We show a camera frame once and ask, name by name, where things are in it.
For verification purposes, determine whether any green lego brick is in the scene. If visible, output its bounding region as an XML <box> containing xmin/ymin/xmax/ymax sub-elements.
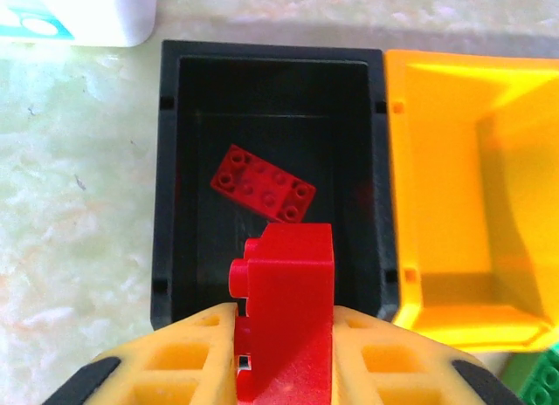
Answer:
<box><xmin>501</xmin><ymin>341</ymin><xmax>559</xmax><ymax>405</ymax></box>

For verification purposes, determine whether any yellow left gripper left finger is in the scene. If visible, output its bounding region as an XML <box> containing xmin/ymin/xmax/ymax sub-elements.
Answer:
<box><xmin>41</xmin><ymin>302</ymin><xmax>240</xmax><ymax>405</ymax></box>

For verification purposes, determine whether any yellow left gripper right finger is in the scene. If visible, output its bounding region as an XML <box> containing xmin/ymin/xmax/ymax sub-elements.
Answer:
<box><xmin>330</xmin><ymin>304</ymin><xmax>525</xmax><ymax>405</ymax></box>

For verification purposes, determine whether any black plastic bin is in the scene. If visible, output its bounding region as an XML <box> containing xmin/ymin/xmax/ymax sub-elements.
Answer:
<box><xmin>150</xmin><ymin>38</ymin><xmax>401</xmax><ymax>332</ymax></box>

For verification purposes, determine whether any red flat lego plate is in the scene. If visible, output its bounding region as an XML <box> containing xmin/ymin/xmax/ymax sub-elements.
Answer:
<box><xmin>209</xmin><ymin>143</ymin><xmax>317</xmax><ymax>225</ymax></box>

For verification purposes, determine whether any red slope lego brick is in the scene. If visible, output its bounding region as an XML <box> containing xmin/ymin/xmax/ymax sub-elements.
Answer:
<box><xmin>227</xmin><ymin>223</ymin><xmax>336</xmax><ymax>405</ymax></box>

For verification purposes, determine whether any yellow plastic bin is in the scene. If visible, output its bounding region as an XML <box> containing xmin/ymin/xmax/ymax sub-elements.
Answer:
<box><xmin>383</xmin><ymin>49</ymin><xmax>559</xmax><ymax>353</ymax></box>

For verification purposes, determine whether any white storage box blue lid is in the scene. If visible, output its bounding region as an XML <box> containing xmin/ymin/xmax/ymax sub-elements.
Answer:
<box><xmin>0</xmin><ymin>0</ymin><xmax>158</xmax><ymax>48</ymax></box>

